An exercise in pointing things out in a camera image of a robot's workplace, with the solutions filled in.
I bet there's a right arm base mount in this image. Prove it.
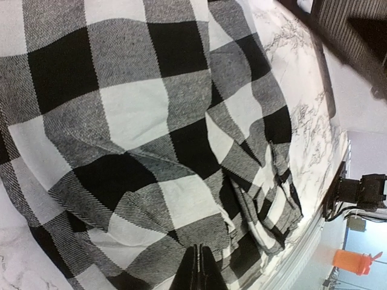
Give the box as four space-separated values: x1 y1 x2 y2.
322 161 386 223

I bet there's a black white plaid shirt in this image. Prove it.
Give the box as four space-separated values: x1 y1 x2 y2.
1 1 302 289

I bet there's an orange container in background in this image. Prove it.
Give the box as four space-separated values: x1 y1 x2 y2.
332 250 383 276

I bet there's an aluminium front frame rail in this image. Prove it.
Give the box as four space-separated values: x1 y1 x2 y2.
256 141 354 290

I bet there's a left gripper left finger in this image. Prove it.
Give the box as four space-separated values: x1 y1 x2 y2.
174 245 198 290

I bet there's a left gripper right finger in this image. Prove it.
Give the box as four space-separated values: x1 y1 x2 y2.
198 245 227 290

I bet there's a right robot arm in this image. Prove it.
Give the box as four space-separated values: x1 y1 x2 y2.
279 1 386 101

